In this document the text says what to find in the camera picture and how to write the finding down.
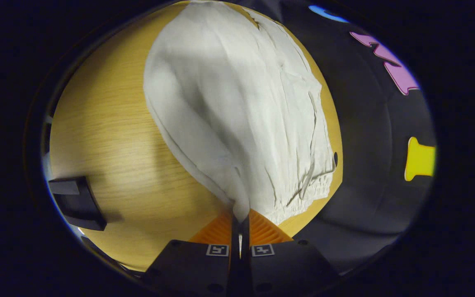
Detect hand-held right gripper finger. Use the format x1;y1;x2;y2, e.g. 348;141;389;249
143;210;240;296
241;209;339;296

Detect white jeans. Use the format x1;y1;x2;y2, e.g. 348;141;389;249
143;0;337;226

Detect black backdrop cloth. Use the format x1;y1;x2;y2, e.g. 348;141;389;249
237;0;437;275

